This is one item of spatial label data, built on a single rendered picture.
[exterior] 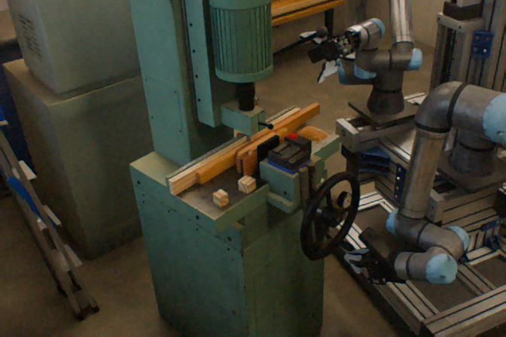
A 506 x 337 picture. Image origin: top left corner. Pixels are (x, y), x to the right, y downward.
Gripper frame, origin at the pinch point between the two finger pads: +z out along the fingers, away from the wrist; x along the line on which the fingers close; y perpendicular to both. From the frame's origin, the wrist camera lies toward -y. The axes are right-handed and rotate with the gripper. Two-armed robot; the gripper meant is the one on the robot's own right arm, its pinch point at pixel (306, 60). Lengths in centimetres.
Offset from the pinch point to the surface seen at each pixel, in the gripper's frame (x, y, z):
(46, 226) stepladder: 23, -109, 59
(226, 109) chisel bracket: 5.0, -25.7, 15.8
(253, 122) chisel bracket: 11.7, -17.1, 14.5
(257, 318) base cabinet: 77, -39, 28
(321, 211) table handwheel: 43.7, -4.1, 13.7
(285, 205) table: 37.0, -8.4, 22.3
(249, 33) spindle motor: -13.4, -0.7, 16.8
